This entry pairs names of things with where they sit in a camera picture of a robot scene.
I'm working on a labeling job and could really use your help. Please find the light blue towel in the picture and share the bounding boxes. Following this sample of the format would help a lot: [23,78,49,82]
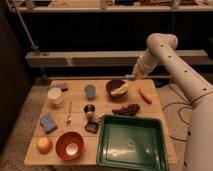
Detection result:
[125,74,136,81]

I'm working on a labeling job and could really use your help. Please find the white paper cup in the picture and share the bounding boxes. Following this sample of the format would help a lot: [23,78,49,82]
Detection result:
[47,87,63,106]

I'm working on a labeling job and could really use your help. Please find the small dark box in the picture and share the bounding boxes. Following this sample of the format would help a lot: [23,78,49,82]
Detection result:
[85,122,99,134]

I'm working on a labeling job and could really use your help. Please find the orange bowl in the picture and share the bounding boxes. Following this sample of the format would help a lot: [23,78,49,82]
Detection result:
[55,131,84,161]

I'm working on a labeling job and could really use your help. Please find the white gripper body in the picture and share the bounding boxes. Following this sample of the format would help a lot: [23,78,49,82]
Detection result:
[132,61,150,79]

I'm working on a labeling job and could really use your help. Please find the orange carrot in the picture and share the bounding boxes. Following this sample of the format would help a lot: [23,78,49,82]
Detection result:
[138,88,152,104]

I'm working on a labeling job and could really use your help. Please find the white metal shelf beam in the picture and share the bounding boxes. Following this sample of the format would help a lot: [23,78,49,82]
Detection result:
[25,50,213,68]

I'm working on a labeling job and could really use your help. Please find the dark maroon bowl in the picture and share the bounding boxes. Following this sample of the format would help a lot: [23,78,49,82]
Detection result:
[105,79,126,98]

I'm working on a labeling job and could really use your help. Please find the green plastic tray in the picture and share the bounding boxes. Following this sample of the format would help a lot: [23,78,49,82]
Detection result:
[96,115,169,171]

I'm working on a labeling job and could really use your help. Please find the yellow corn cob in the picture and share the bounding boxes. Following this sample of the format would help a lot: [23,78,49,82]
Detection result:
[111,83,130,97]

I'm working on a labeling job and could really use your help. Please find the orange fruit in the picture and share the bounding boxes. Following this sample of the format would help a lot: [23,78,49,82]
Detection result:
[37,137,52,154]

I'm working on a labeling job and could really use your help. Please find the black floor cables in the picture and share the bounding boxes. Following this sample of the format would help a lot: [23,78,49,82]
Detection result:
[162,83,201,143]

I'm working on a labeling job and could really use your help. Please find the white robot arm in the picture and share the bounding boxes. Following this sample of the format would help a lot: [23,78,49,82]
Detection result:
[132,33,213,171]

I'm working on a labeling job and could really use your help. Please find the dark grey block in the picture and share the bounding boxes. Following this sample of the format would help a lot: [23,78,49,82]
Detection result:
[50,83,68,91]

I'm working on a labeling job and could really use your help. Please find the bunch of dark grapes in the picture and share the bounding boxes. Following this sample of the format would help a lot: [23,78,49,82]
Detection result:
[112,104,140,116]

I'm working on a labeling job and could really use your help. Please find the blue sponge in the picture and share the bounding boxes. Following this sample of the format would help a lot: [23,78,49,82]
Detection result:
[40,114,57,134]

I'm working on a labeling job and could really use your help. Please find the metal spoon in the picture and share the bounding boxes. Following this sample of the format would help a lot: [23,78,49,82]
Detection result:
[66,102,72,124]

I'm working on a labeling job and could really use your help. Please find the small metal cup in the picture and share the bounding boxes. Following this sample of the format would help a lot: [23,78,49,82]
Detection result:
[84,104,95,114]

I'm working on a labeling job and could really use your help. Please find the blue plastic cup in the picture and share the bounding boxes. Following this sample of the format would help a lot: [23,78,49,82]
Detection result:
[84,84,96,100]

